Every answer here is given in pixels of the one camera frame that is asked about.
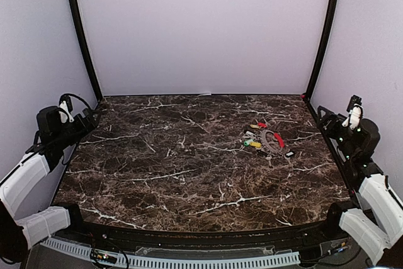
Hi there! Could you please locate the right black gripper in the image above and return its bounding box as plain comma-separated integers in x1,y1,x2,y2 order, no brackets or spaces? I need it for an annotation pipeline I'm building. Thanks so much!
317,106,358,161

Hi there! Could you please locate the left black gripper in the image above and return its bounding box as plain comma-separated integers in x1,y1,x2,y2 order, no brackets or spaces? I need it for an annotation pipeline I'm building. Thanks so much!
54,108,101,149

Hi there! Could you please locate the large keyring with red grip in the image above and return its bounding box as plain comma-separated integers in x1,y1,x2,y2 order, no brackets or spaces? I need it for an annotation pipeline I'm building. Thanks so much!
260,129,286,154

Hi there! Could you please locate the red key tag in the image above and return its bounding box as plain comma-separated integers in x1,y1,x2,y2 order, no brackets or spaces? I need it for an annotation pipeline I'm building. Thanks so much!
249,122,267,129

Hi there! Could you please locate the yellow key tag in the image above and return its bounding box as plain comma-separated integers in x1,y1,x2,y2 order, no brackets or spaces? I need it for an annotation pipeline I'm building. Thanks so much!
249,142,262,149

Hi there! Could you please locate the green key tag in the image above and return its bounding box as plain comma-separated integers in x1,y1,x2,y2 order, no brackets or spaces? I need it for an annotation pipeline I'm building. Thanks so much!
244,139,254,146

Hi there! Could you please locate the silver key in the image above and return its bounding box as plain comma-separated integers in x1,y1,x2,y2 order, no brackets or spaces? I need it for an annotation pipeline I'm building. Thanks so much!
265,155,273,168

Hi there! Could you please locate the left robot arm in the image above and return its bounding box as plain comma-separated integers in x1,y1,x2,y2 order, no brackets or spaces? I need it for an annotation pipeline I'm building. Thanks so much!
1,101,100,264

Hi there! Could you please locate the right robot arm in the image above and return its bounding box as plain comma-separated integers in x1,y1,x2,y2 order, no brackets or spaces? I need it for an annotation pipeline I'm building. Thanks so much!
317,101,402,268

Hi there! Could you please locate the small circuit board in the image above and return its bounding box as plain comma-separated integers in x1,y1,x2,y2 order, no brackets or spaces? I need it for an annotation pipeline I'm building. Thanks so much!
89,249,117,265

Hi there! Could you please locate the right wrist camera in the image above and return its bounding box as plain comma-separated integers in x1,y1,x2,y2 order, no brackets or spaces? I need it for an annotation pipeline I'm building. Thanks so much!
342,95,363,130

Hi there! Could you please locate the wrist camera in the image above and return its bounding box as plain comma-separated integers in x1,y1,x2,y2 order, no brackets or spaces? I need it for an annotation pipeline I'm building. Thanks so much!
342,95,363,130
59,94,74,123

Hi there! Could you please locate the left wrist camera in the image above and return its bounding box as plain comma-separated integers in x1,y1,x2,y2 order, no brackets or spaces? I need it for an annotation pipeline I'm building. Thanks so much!
59,94,74,123

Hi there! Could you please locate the black front rail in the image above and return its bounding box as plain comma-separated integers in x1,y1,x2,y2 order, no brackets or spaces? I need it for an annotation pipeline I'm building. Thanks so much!
72,218,350,253

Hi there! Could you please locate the white slotted cable duct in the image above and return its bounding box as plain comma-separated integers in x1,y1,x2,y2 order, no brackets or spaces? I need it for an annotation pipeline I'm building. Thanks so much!
40,238,300,269

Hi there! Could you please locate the right black frame post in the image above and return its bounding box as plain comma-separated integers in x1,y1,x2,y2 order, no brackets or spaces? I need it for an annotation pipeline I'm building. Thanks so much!
304,0,338,103

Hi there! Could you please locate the black frame post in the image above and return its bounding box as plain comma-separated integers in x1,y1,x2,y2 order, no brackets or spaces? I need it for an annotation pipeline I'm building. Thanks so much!
304,0,338,103
68,0,103,102

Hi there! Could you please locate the left black frame post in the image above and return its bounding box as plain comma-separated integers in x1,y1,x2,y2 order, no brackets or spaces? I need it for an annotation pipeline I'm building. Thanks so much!
68,0,103,102

